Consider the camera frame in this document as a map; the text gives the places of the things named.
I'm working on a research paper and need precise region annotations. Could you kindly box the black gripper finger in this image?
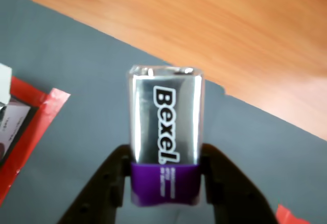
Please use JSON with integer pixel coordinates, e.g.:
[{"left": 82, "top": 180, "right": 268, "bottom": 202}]
[
  {"left": 200, "top": 143, "right": 278, "bottom": 224},
  {"left": 58, "top": 144, "right": 133, "bottom": 224}
]

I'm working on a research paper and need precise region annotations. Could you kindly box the silver purple Bexel battery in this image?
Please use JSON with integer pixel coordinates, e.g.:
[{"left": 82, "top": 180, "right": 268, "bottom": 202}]
[{"left": 127, "top": 65, "right": 206, "bottom": 207}]

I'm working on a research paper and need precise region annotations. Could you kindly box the white cardboard box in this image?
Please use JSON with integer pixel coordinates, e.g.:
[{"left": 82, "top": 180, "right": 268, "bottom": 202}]
[{"left": 0, "top": 64, "right": 33, "bottom": 170}]

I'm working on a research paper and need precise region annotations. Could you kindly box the grey mat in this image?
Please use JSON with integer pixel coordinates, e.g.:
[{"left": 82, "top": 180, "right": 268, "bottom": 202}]
[{"left": 0, "top": 0, "right": 327, "bottom": 224}]

